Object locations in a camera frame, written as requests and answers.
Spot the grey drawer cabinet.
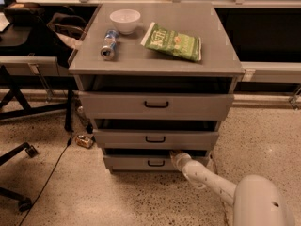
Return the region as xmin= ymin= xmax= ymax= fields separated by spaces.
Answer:
xmin=70 ymin=3 xmax=244 ymax=163

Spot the black desk frame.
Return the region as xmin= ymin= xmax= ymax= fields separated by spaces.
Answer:
xmin=0 ymin=56 xmax=77 ymax=131

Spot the grey bottom drawer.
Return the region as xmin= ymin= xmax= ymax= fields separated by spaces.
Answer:
xmin=103 ymin=154 xmax=210 ymax=172

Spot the black cable on floor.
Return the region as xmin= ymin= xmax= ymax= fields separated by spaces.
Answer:
xmin=18 ymin=137 xmax=72 ymax=226

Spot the grey middle drawer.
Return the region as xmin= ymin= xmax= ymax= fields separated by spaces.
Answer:
xmin=93 ymin=130 xmax=219 ymax=150

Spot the white bowl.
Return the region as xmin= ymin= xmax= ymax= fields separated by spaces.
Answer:
xmin=110 ymin=9 xmax=141 ymax=35

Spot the black box on desk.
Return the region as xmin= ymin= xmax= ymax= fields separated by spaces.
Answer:
xmin=3 ymin=2 xmax=45 ymax=26

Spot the blue silver soda can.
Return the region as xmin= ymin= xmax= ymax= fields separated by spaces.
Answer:
xmin=100 ymin=29 xmax=119 ymax=60

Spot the grey top drawer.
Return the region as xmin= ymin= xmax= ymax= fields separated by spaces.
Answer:
xmin=79 ymin=91 xmax=233 ymax=121

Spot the black bag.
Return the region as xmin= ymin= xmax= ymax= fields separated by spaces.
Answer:
xmin=47 ymin=12 xmax=87 ymax=68

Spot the green chip bag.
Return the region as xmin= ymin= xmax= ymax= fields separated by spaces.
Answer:
xmin=140 ymin=22 xmax=201 ymax=62

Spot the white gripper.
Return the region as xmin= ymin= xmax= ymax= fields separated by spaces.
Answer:
xmin=169 ymin=150 xmax=192 ymax=171

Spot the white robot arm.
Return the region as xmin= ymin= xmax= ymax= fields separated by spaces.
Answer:
xmin=170 ymin=151 xmax=295 ymax=226

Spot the black office chair base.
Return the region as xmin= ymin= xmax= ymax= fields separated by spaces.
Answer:
xmin=0 ymin=141 xmax=40 ymax=213

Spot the grey drawer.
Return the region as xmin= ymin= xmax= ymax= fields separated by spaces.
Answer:
xmin=93 ymin=130 xmax=219 ymax=150
xmin=103 ymin=154 xmax=210 ymax=172
xmin=79 ymin=91 xmax=233 ymax=121

